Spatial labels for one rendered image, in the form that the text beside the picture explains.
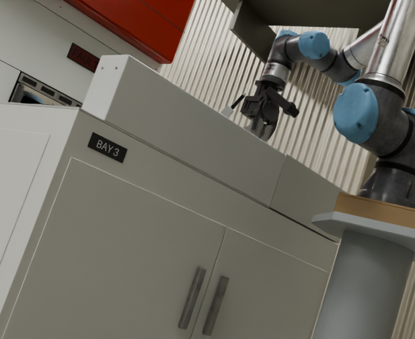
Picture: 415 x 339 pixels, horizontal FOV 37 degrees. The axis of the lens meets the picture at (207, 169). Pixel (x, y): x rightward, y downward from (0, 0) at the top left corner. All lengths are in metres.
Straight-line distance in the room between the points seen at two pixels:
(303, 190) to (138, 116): 0.59
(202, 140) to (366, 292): 0.48
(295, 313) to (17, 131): 0.89
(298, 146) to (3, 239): 3.04
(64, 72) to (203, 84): 2.86
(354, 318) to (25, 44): 1.13
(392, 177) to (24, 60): 1.03
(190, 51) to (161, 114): 3.62
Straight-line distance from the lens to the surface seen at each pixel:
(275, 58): 1.80
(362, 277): 1.38
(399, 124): 1.42
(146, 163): 1.29
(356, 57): 1.77
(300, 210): 1.69
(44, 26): 1.87
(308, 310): 1.80
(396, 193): 1.42
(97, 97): 1.27
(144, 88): 1.27
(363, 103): 1.37
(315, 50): 1.71
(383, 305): 1.39
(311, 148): 4.04
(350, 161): 3.70
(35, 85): 1.85
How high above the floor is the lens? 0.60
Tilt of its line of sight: 10 degrees up
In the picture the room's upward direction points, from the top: 19 degrees clockwise
